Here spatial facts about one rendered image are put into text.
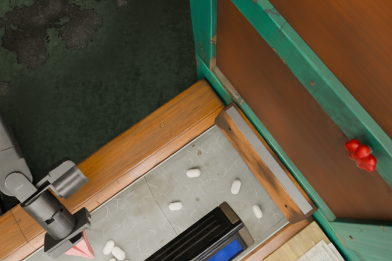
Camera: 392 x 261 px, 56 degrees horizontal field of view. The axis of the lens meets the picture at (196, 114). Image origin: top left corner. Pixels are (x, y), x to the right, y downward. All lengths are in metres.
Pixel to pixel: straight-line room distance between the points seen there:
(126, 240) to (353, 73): 0.70
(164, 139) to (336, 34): 0.61
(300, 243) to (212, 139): 0.32
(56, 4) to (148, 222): 1.46
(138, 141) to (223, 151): 0.22
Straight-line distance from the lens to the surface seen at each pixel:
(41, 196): 0.78
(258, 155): 0.82
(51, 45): 2.02
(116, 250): 0.94
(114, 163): 0.94
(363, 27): 0.36
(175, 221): 0.93
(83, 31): 2.00
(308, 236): 0.92
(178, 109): 0.94
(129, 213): 0.95
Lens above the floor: 1.67
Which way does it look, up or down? 75 degrees down
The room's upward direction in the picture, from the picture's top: 9 degrees counter-clockwise
